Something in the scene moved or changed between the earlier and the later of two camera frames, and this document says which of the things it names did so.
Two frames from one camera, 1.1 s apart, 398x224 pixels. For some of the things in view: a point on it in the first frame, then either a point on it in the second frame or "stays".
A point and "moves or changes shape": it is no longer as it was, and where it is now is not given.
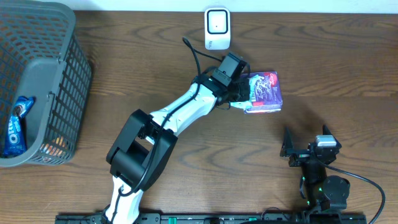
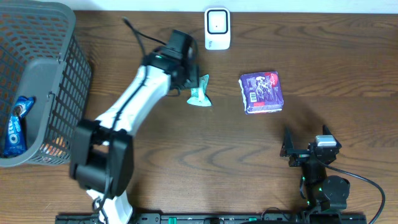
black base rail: (251, 218) stays
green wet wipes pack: (245, 105) moves or changes shape
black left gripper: (243, 91) -> (191, 78)
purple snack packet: (265, 93) stays
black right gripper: (300, 156) stays
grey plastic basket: (41, 58) stays
